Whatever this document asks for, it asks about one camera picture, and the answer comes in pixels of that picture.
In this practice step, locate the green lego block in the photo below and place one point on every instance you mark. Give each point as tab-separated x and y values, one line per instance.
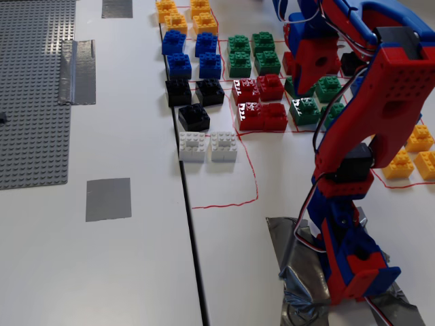
240	64
328	89
263	42
334	111
267	63
239	44
304	111
289	87

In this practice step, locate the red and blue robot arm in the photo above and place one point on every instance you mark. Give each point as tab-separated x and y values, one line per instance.
391	88

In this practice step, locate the wrinkled grey tape strip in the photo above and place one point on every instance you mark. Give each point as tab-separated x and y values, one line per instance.
79	71

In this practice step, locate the crumpled grey tape patch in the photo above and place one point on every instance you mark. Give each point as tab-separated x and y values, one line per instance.
299	268

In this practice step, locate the black table seam strip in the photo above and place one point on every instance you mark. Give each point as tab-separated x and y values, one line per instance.
193	237

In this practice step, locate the grey lego baseplate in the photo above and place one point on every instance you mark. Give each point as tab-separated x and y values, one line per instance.
30	102

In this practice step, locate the blue lego block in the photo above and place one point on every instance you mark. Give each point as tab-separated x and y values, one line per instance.
179	66
210	66
174	42
355	87
206	44

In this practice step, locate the grey tape square marker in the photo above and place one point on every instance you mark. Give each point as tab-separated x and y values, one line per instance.
108	199

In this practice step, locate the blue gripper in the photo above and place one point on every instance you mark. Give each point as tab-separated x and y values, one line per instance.
307	66

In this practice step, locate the orange lego block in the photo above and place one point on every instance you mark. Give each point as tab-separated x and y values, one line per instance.
175	23
398	165
420	138
426	165
166	9
205	23
200	6

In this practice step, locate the grey tape rectangle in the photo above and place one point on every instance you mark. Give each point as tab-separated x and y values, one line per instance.
117	8

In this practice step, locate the black lego block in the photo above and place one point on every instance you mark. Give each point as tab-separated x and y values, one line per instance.
178	92
193	117
210	91
350	64

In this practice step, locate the white lego block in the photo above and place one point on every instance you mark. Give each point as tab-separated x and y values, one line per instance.
223	146
192	146

